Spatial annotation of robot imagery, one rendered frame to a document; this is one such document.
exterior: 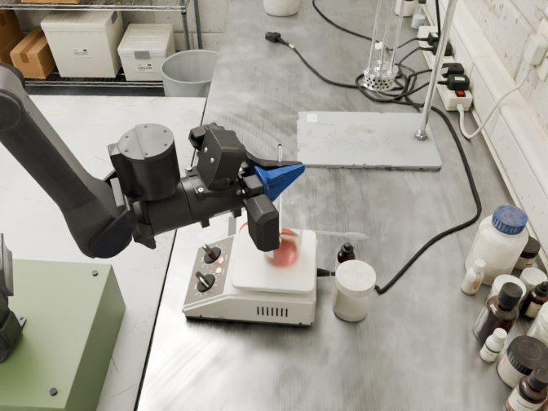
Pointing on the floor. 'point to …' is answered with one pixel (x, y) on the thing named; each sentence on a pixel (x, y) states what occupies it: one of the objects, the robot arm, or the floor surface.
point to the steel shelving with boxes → (90, 41)
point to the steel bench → (452, 383)
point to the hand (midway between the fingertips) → (278, 174)
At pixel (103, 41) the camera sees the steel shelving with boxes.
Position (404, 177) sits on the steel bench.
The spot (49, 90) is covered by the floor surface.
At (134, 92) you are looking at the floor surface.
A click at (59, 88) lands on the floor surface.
